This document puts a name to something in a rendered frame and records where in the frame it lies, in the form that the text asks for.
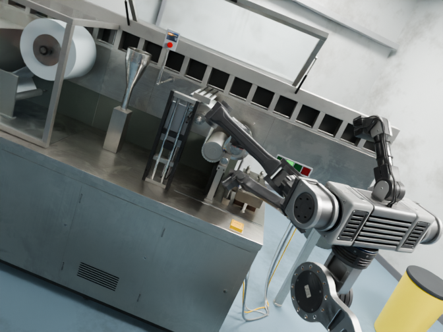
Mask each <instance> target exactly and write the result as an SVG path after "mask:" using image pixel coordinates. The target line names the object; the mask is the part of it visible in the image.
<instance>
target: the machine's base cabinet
mask: <svg viewBox="0 0 443 332"><path fill-rule="evenodd" d="M258 251H259V250H257V249H254V248H252V247H250V246H247V245H245V244H242V243H240V242H237V241H235V240H233V239H230V238H227V237H226V236H223V235H220V234H218V233H215V232H214V231H211V230H208V229H206V228H204V227H201V226H199V225H196V224H194V223H191V222H189V221H187V220H184V219H181V218H180V217H177V216H175V215H172V214H170V213H168V212H165V211H162V210H160V209H158V208H156V207H153V206H150V205H148V204H145V203H143V202H141V201H138V200H135V199H134V198H131V197H129V196H126V195H124V194H122V193H119V192H116V191H114V190H112V189H110V188H107V187H105V186H102V185H100V184H97V183H95V182H92V181H90V180H88V179H85V178H83V177H80V176H78V175H76V174H73V173H70V172H68V171H66V170H64V169H61V168H59V167H56V166H54V165H51V164H49V163H46V162H45V161H42V160H40V159H37V158H35V157H32V156H30V155H27V154H25V153H22V152H20V151H18V150H15V149H13V148H10V147H8V146H6V145H3V144H0V262H1V263H3V264H5V265H8V266H10V267H13V268H15V269H17V270H20V271H23V272H25V273H27V274H29V275H32V276H34V277H37V278H39V279H41V280H44V281H46V282H48V283H51V284H53V285H56V286H58V287H61V288H62V289H65V290H68V291H70V292H73V293H75V294H77V295H80V296H82V297H83V299H85V300H92V301H94V302H97V303H98V304H101V305H104V306H106V307H108V308H111V309H113V310H116V311H118V312H121V313H122V314H125V315H128V316H130V317H132V318H134V319H137V320H140V321H142V322H144V323H147V324H149V325H152V326H154V327H157V328H158V329H161V330H164V331H166V332H219V331H220V328H221V326H222V324H223V322H224V320H225V318H226V316H227V314H228V312H229V310H230V308H231V306H232V304H233V302H234V300H235V298H236V296H237V294H238V292H239V290H240V288H241V286H242V284H243V282H244V280H245V278H246V276H247V273H248V272H249V269H250V268H251V265H252V263H253V261H254V259H255V257H256V255H257V254H258Z"/></svg>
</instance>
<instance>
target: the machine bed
mask: <svg viewBox="0 0 443 332"><path fill-rule="evenodd" d="M106 134H107V132H104V131H102V130H100V129H98V128H95V127H92V126H91V127H89V128H87V129H84V130H82V131H80V132H77V133H76V134H73V135H71V136H68V137H66V138H64V139H62V140H60V141H58V142H55V143H53V144H50V145H49V147H48V148H43V147H41V146H39V145H37V144H34V143H31V142H29V141H27V140H24V139H22V138H19V137H18V136H15V135H12V134H10V133H8V132H5V131H3V130H0V144H3V145H6V146H8V147H10V148H13V149H15V150H18V151H20V152H22V153H25V154H27V155H30V156H32V157H35V158H37V159H40V160H42V161H45V162H46V163H49V164H51V165H54V166H56V167H59V168H61V169H64V170H66V171H68V172H70V173H73V174H76V175H78V176H80V177H83V178H85V179H88V180H90V181H92V182H95V183H97V184H100V185H102V186H105V187H107V188H110V189H112V190H114V191H116V192H119V193H122V194H124V195H126V196H129V197H131V198H134V199H135V200H138V201H141V202H143V203H145V204H148V205H150V206H153V207H155V208H158V209H160V210H162V211H165V212H168V213H170V214H172V215H175V216H177V217H180V218H181V219H184V220H187V221H189V222H191V223H194V224H196V225H199V226H201V227H204V228H206V229H208V230H211V231H214V232H215V233H218V234H220V235H223V236H226V237H227V238H230V239H233V240H235V241H237V242H240V243H242V244H245V245H247V246H250V247H252V248H254V249H257V250H261V248H262V246H263V236H264V216H265V204H266V202H264V201H263V203H262V205H261V207H260V209H258V208H256V210H255V212H254V214H253V213H250V212H248V211H246V212H244V213H243V212H241V211H240V209H241V208H238V207H235V206H233V201H234V198H235V193H236V192H232V195H231V199H230V201H229V204H228V206H227V205H224V204H221V202H222V198H223V195H224V192H225V188H224V187H223V185H222V183H220V185H219V187H218V190H217V192H216V195H215V197H214V200H213V202H212V203H210V202H207V201H205V200H204V199H205V197H206V196H205V195H203V193H204V190H205V188H206V185H207V183H208V180H209V178H210V175H209V174H206V173H204V172H202V171H199V170H197V169H194V168H192V167H189V166H187V165H184V164H182V163H179V164H178V166H177V169H176V172H175V175H174V178H173V180H172V183H171V186H170V188H169V189H168V190H165V189H164V188H162V187H160V186H157V185H155V184H152V183H150V182H147V181H145V180H142V177H143V174H144V170H145V168H146V164H147V162H148V158H149V156H150V152H151V150H148V149H146V148H143V147H141V146H138V145H136V144H133V143H132V142H129V141H126V140H124V142H123V147H122V150H120V151H119V152H117V153H113V152H111V151H108V150H106V149H103V144H104V142H105V137H106ZM164 167H165V164H164V163H161V162H159V163H158V167H157V169H156V172H155V175H154V178H156V179H159V180H161V179H162V178H160V177H161V175H162V173H163V169H164ZM175 190H178V191H180V192H183V193H185V194H188V195H189V196H192V197H195V198H197V199H199V200H202V201H204V202H207V203H209V204H212V205H214V206H216V207H219V208H222V209H224V210H226V211H229V212H231V213H234V214H235V215H238V216H241V217H244V218H245V219H248V220H250V221H253V222H255V223H258V224H260V225H262V227H260V226H258V225H255V224H253V223H251V222H248V221H245V220H244V219H241V218H239V217H236V216H234V215H232V214H229V213H226V212H224V211H222V210H220V209H217V208H214V207H212V206H209V205H207V204H204V203H202V202H199V201H198V200H195V199H192V198H190V197H188V196H185V195H183V194H180V193H178V192H176V191H175ZM232 219H233V220H236V221H238V222H240V223H243V224H244V228H243V234H239V233H237V232H235V231H232V230H230V229H228V227H229V222H230V221H232Z"/></svg>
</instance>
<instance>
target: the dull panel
mask: <svg viewBox="0 0 443 332"><path fill-rule="evenodd" d="M121 104H122V103H121V102H120V101H117V100H115V99H112V98H110V97H107V96H105V95H102V94H100V97H99V100H98V105H97V108H96V113H95V116H94V120H93V123H92V127H95V128H98V129H100V130H102V131H104V132H107V130H108V127H109V123H110V120H111V116H112V112H113V108H115V107H118V106H121ZM127 109H129V110H131V111H133V113H132V116H131V120H130V123H129V127H128V129H127V133H126V136H125V140H126V141H129V142H132V143H133V144H136V145H138V146H141V147H143V148H146V149H148V150H152V146H153V144H154V140H155V138H156V134H157V131H158V128H159V125H160V122H161V118H158V117H155V116H153V115H151V114H149V113H146V112H143V111H141V110H139V109H136V108H134V107H131V106H130V105H128V108H127ZM205 139H206V137H205V136H202V135H199V134H197V133H195V132H192V131H190V133H189V137H188V138H187V142H186V144H185V147H184V150H183V153H182V155H181V158H180V161H179V162H180V163H182V164H184V165H187V166H189V167H192V168H194V169H197V170H199V171H202V172H204V173H206V174H209V175H211V173H212V170H213V168H214V165H215V164H216V162H209V161H207V160H205V159H204V157H203V155H202V147H203V144H204V142H205ZM162 142H163V140H160V142H159V144H158V148H157V150H156V153H159V152H160V148H161V146H162ZM169 152H170V150H167V149H165V148H164V149H163V152H162V155H163V156H165V157H168V155H169ZM237 162H238V161H236V160H232V159H230V162H229V163H228V165H227V168H226V170H225V173H224V174H225V175H224V176H223V178H222V180H223V179H225V178H226V177H227V176H228V173H229V170H230V169H235V167H236V164H237Z"/></svg>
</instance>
